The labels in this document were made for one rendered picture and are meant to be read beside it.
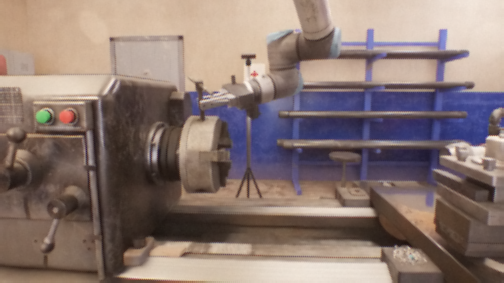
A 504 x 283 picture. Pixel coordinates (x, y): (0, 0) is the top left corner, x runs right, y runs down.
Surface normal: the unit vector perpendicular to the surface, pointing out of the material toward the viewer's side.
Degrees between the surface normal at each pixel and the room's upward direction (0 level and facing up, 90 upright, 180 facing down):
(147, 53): 90
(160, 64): 90
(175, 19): 90
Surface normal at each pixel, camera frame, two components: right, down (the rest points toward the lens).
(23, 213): -0.05, 0.11
